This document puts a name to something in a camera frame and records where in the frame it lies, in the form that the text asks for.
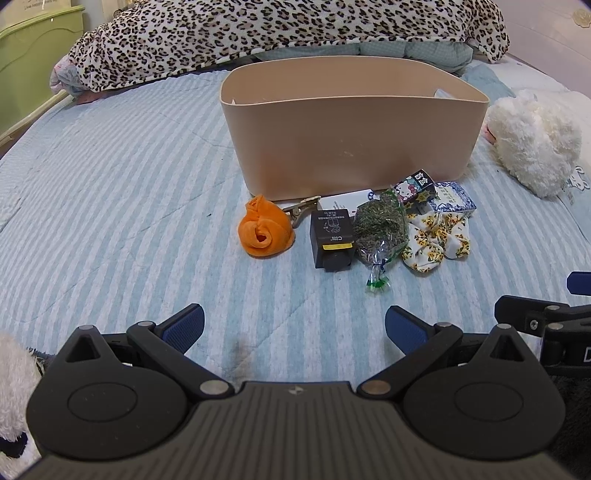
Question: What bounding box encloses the blue white porcelain-pattern box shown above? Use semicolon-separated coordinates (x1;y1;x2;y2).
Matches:
428;181;477;216

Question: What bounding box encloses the black small box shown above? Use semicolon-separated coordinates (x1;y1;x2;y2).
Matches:
310;209;355;272

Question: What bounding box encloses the white panda plush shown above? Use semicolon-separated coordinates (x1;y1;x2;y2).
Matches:
0;332;45;479

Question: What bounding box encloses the white fluffy plush toy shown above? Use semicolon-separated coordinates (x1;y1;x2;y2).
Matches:
485;89;583;199

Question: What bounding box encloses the bag of dried herbs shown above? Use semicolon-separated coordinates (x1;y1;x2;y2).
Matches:
353;189;408;291

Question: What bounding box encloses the hello kitty small box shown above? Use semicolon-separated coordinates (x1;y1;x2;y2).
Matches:
394;170;436;207

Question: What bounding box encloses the striped blue bed sheet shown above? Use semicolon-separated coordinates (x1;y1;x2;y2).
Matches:
1;71;590;383

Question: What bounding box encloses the white flat box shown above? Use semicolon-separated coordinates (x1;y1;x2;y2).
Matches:
318;189;380;217

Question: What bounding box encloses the orange rolled cloth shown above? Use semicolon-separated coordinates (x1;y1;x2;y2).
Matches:
238;195;296;258

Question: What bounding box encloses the gold metal clip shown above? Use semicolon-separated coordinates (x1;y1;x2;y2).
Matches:
283;196;321;229

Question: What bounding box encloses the teal quilted comforter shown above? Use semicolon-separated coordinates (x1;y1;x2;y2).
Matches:
252;40;473;74

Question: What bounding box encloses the beige plastic storage bin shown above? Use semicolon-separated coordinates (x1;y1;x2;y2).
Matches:
219;56;489;201

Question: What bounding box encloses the leopard print blanket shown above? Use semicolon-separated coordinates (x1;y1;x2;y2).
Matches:
67;1;510;92

